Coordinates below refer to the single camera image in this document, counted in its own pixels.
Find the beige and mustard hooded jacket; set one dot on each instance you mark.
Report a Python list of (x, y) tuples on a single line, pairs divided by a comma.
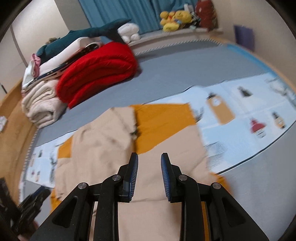
[(104, 143)]

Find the patterned folded bedding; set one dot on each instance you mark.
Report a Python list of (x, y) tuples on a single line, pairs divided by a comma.
[(53, 71)]

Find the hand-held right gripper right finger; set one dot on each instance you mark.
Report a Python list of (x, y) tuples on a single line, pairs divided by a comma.
[(165, 176)]

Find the window ledge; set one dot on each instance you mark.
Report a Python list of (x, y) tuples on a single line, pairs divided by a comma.
[(161, 38)]

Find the purple bag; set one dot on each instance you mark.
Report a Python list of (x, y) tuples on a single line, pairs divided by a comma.
[(244, 37)]

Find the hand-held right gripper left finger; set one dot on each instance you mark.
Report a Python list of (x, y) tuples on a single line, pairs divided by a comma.
[(134, 176)]

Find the white pillow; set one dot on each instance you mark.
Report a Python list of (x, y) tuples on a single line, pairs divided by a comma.
[(69, 52)]

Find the white plush toy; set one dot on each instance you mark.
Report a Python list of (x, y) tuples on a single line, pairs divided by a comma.
[(128, 31)]

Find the white wardrobe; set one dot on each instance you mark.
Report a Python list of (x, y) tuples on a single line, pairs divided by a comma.
[(13, 69)]

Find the tissue packet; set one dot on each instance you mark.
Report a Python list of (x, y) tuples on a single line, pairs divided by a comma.
[(2, 124)]

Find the bed with grey sheet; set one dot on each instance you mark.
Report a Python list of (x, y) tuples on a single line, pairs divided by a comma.
[(185, 69)]

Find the striped plush toy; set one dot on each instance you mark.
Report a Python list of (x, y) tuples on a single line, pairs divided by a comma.
[(193, 19)]

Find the red folded blanket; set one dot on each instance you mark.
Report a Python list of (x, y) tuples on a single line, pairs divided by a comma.
[(97, 71)]

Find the cream folded blanket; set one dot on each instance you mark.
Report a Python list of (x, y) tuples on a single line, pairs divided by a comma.
[(44, 104)]

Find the blue curtain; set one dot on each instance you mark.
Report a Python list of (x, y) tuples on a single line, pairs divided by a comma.
[(120, 14)]

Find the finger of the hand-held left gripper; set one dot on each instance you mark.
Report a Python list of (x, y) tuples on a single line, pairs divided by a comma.
[(34, 198)]

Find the dark red plush cushion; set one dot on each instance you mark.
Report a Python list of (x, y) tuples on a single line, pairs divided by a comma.
[(205, 15)]

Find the yellow plush toy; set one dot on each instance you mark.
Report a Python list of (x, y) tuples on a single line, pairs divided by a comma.
[(168, 22), (183, 16)]

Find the wooden headboard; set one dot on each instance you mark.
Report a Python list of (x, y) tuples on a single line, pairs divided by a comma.
[(16, 143)]

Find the light blue printed sheet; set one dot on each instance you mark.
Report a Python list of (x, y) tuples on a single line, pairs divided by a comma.
[(242, 111)]

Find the teal shark plush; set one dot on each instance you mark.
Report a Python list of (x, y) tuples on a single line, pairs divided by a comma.
[(92, 32)]

